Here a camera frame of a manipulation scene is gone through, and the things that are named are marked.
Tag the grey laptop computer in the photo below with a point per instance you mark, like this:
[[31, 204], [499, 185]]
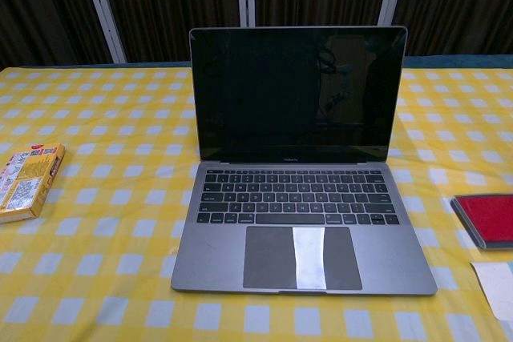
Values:
[[304, 198]]

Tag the yellow white checked tablecloth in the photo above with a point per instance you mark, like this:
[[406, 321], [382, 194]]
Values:
[[100, 117]]

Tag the yellow printed cardboard box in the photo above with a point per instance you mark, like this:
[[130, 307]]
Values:
[[28, 182]]

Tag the red ink pad case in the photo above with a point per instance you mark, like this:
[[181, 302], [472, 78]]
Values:
[[489, 216]]

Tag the light teal paper sheet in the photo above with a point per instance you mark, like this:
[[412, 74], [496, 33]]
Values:
[[493, 290]]

